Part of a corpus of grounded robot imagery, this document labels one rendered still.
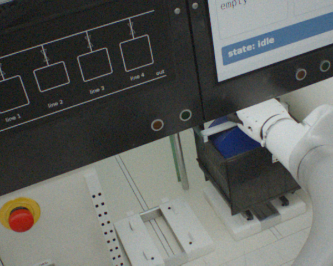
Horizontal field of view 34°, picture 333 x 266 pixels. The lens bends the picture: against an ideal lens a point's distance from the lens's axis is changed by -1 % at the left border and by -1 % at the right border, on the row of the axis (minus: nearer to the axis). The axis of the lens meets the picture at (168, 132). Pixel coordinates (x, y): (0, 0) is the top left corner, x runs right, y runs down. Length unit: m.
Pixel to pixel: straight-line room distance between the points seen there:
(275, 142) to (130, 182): 0.66
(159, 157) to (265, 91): 0.85
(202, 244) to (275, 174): 0.25
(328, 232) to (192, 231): 0.74
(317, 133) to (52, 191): 0.47
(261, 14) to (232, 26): 0.05
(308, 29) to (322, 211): 0.33
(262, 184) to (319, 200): 0.61
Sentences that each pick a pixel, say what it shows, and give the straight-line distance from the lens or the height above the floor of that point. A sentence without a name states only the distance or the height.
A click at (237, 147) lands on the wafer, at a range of 1.38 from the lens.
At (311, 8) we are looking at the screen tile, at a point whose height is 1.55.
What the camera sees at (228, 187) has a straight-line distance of 1.31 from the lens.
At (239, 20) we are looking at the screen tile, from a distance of 0.86.
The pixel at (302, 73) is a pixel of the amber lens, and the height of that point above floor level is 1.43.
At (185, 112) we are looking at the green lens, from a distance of 0.88.
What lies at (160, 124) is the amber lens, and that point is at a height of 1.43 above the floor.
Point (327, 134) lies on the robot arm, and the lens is 1.00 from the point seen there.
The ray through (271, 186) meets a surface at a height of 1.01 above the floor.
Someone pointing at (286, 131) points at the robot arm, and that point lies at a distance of 1.13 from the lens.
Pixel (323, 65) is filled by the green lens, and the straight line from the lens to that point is 0.99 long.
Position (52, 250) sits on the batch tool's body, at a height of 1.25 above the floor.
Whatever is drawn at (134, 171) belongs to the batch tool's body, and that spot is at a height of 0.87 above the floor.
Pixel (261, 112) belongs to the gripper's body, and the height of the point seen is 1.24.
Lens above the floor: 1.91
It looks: 34 degrees down
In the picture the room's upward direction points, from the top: 11 degrees counter-clockwise
